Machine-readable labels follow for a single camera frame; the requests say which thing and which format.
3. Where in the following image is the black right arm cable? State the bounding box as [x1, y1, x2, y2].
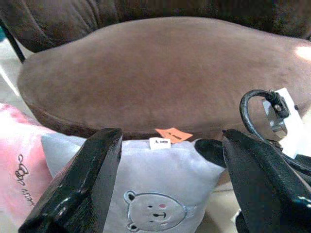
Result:
[239, 89, 284, 152]

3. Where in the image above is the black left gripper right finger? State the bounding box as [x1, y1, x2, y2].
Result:
[222, 129, 311, 233]

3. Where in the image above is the dark brown sofa backrest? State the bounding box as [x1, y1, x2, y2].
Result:
[0, 0, 311, 53]

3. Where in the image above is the pink pillow with black lettering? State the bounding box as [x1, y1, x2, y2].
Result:
[0, 103, 58, 228]

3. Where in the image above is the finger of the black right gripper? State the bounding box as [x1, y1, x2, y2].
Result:
[194, 138, 227, 168]

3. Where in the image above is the thin black metal pole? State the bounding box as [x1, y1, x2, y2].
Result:
[0, 18, 27, 63]

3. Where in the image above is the brown sofa seat cushion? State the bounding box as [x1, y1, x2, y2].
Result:
[17, 16, 311, 141]

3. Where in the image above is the orange paper tag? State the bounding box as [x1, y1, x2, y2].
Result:
[155, 127, 194, 144]

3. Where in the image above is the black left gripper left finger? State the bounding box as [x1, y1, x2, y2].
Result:
[18, 127, 123, 233]

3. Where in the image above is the white fabric pillow label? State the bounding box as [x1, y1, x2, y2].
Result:
[149, 137, 171, 150]

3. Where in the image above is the grey pillow with bear print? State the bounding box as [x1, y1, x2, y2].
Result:
[40, 133, 225, 233]

